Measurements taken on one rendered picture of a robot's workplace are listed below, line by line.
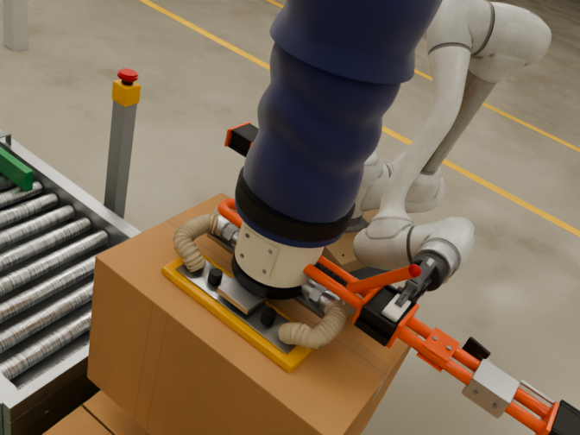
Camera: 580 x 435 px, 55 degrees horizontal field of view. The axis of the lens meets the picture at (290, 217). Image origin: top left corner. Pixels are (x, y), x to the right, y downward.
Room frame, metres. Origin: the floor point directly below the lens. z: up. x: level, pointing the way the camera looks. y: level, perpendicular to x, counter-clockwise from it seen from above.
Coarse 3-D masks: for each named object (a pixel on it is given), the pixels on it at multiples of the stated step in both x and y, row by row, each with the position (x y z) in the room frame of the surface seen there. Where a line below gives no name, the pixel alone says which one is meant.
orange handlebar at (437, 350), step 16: (224, 208) 0.92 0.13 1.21; (240, 224) 0.89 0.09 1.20; (320, 256) 0.86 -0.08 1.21; (304, 272) 0.82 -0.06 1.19; (320, 272) 0.82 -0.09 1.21; (336, 272) 0.84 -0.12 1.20; (336, 288) 0.79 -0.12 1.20; (352, 304) 0.77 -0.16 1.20; (416, 320) 0.77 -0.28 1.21; (400, 336) 0.73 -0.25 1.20; (416, 336) 0.73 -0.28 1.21; (432, 336) 0.74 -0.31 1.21; (448, 336) 0.75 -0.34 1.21; (432, 352) 0.70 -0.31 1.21; (448, 352) 0.71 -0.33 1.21; (464, 352) 0.73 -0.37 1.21; (448, 368) 0.69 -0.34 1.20; (512, 400) 0.65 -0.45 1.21; (528, 400) 0.67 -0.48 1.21; (512, 416) 0.64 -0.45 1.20; (528, 416) 0.63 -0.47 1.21; (544, 416) 0.65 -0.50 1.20
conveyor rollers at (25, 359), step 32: (32, 192) 1.56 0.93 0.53; (0, 224) 1.35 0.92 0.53; (32, 224) 1.38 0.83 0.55; (0, 256) 1.19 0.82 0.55; (64, 256) 1.29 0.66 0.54; (0, 288) 1.08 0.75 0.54; (32, 288) 1.12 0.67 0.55; (0, 320) 0.99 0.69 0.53; (32, 320) 1.01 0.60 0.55; (0, 352) 0.90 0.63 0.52; (32, 352) 0.91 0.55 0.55
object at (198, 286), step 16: (176, 272) 0.82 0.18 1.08; (192, 272) 0.83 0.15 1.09; (208, 272) 0.84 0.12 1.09; (224, 272) 0.87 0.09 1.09; (192, 288) 0.79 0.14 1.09; (208, 288) 0.80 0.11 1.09; (208, 304) 0.77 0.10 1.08; (224, 304) 0.77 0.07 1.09; (224, 320) 0.75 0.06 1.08; (240, 320) 0.75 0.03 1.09; (256, 320) 0.76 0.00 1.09; (272, 320) 0.75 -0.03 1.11; (288, 320) 0.79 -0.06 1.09; (256, 336) 0.72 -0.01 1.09; (272, 336) 0.73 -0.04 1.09; (272, 352) 0.70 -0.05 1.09; (288, 352) 0.71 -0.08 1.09; (304, 352) 0.72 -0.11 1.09; (288, 368) 0.68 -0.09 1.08
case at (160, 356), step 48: (144, 240) 0.90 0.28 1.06; (96, 288) 0.81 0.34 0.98; (144, 288) 0.77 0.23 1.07; (96, 336) 0.80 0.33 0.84; (144, 336) 0.75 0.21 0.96; (192, 336) 0.70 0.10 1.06; (240, 336) 0.73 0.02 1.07; (336, 336) 0.81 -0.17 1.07; (96, 384) 0.80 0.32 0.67; (144, 384) 0.74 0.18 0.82; (192, 384) 0.69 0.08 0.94; (240, 384) 0.65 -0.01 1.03; (288, 384) 0.66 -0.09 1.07; (336, 384) 0.69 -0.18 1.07; (384, 384) 0.79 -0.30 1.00; (192, 432) 0.68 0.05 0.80; (240, 432) 0.63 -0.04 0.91; (288, 432) 0.60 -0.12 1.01; (336, 432) 0.59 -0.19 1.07
